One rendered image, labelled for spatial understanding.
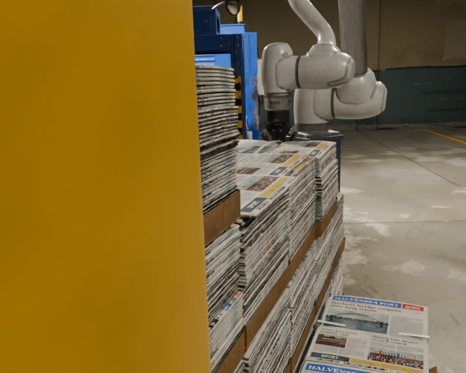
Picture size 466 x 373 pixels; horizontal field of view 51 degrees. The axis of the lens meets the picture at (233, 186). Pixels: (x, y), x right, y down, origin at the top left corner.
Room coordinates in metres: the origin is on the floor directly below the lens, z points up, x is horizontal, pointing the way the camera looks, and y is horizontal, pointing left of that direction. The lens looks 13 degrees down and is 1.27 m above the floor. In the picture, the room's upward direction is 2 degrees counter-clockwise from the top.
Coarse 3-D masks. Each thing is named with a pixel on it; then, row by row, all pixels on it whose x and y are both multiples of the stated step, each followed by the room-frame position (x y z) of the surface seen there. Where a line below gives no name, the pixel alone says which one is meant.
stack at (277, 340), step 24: (336, 216) 1.63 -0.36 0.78; (336, 240) 1.61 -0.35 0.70; (312, 264) 1.22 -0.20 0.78; (288, 288) 0.98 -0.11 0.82; (312, 288) 1.22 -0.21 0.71; (336, 288) 1.64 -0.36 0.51; (288, 312) 0.96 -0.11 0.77; (264, 336) 0.79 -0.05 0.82; (288, 336) 0.96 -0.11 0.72; (312, 336) 1.24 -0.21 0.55; (264, 360) 0.79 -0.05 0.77
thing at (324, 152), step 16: (288, 144) 1.50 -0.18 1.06; (304, 144) 1.47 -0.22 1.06; (320, 144) 1.45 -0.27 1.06; (336, 144) 1.52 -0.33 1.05; (320, 160) 1.27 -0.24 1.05; (336, 160) 1.49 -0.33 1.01; (320, 176) 1.26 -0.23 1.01; (336, 176) 1.49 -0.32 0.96; (320, 192) 1.26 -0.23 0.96; (336, 192) 1.49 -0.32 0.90; (320, 208) 1.26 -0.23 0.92
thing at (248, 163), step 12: (240, 156) 1.27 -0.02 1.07; (252, 156) 1.26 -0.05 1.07; (264, 156) 1.25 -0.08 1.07; (276, 156) 1.24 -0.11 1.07; (288, 156) 1.23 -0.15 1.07; (300, 156) 1.23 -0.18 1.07; (240, 168) 1.10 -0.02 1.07; (252, 168) 1.09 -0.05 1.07; (264, 168) 1.09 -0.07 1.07; (276, 168) 1.08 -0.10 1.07; (288, 168) 1.08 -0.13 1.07
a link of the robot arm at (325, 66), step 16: (288, 0) 1.78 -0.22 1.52; (304, 0) 1.73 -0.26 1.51; (304, 16) 1.70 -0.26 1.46; (320, 16) 1.67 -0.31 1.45; (320, 32) 1.62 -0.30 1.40; (320, 48) 1.54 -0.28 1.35; (336, 48) 1.54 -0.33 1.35; (304, 64) 1.52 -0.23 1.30; (320, 64) 1.50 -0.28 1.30; (336, 64) 1.49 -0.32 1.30; (352, 64) 1.50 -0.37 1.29; (304, 80) 1.52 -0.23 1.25; (320, 80) 1.50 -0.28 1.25; (336, 80) 1.49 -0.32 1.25
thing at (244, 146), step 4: (240, 140) 1.61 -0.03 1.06; (244, 140) 1.61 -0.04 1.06; (248, 140) 1.61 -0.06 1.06; (252, 140) 1.61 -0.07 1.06; (256, 140) 1.61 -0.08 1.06; (240, 144) 1.52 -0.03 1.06; (244, 144) 1.52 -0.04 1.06; (248, 144) 1.52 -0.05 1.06; (252, 144) 1.52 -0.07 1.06; (256, 144) 1.53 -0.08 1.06; (260, 144) 1.53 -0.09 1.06; (240, 148) 1.45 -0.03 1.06; (244, 148) 1.45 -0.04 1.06; (248, 148) 1.46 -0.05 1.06; (252, 148) 1.46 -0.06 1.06; (256, 148) 1.46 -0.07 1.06; (240, 152) 1.37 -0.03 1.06; (244, 152) 1.37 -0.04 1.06
